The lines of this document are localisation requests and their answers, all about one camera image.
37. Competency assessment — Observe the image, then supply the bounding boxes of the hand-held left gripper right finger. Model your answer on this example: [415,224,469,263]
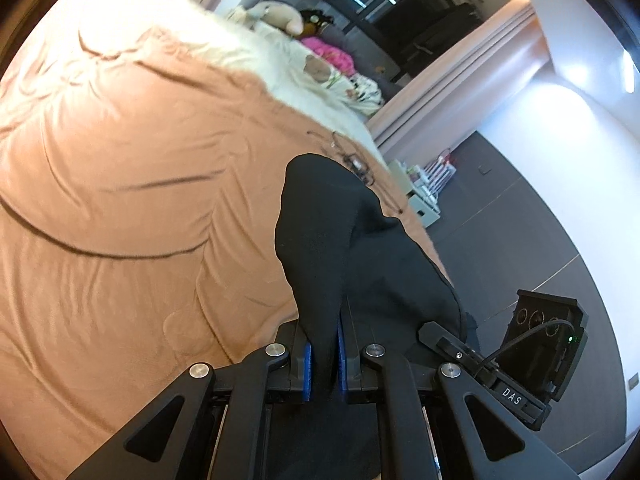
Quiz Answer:
[337,305,583,480]

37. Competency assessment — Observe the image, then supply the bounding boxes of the dark window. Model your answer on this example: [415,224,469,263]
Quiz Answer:
[270,0,487,82]

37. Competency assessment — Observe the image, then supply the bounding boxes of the pink plush toy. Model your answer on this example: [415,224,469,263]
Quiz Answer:
[302,36,357,74]

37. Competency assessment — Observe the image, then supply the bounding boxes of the orange blanket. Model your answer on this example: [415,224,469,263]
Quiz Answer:
[0,0,451,480]

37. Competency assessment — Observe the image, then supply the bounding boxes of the eyeglasses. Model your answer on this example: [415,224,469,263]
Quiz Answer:
[307,130,407,212]

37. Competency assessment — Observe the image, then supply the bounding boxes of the white nightstand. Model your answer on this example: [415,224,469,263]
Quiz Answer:
[387,157,444,229]

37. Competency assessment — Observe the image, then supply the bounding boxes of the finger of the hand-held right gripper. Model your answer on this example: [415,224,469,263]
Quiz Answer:
[417,321,495,379]

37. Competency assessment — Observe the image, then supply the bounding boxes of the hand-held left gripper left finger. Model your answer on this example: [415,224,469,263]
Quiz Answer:
[65,321,313,480]

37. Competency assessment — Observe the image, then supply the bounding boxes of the black pants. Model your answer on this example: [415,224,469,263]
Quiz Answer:
[267,152,482,480]

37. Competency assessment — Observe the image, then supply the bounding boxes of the pink wire rack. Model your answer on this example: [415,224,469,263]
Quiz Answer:
[425,147,459,197]

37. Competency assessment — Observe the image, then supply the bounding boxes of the beige plush dog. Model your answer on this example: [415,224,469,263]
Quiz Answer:
[227,0,307,39]

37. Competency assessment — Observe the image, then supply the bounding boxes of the dark plush toy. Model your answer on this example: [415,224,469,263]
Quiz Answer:
[300,9,334,29]

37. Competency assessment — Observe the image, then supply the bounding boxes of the black spotted white cloth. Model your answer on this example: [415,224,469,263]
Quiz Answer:
[345,72,384,107]

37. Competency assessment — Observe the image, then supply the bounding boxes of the cream duvet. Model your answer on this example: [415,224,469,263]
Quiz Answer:
[120,0,387,142]

